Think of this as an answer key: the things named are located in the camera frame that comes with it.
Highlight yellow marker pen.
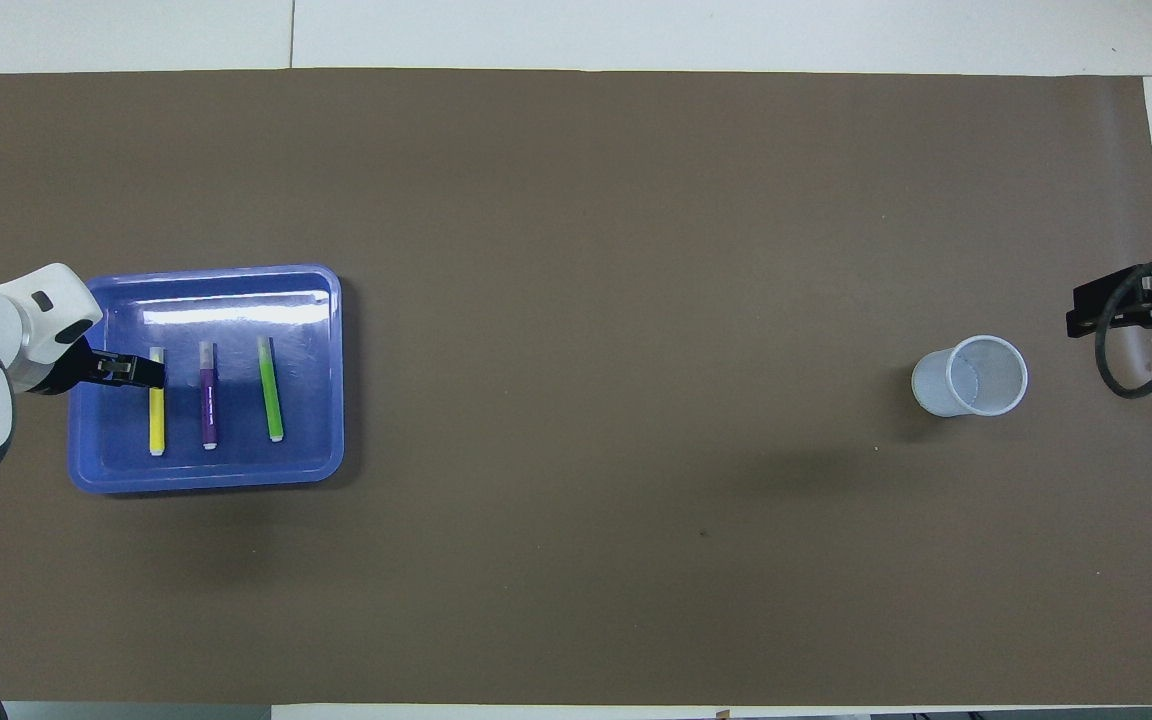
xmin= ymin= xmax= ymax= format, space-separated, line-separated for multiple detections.
xmin=148 ymin=347 xmax=167 ymax=457

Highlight translucent plastic cup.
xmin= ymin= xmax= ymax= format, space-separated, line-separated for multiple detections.
xmin=911 ymin=335 xmax=1029 ymax=418

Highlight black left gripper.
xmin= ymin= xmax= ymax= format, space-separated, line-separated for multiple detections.
xmin=41 ymin=338 xmax=167 ymax=396

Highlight green marker pen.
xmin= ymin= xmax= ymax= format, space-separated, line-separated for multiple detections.
xmin=257 ymin=336 xmax=286 ymax=443

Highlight brown table mat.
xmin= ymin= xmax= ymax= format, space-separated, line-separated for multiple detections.
xmin=0 ymin=68 xmax=1152 ymax=706

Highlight purple marker pen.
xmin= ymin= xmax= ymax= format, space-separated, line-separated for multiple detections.
xmin=198 ymin=341 xmax=219 ymax=451

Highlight blue plastic tray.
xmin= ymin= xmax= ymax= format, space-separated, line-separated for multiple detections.
xmin=69 ymin=264 xmax=345 ymax=495

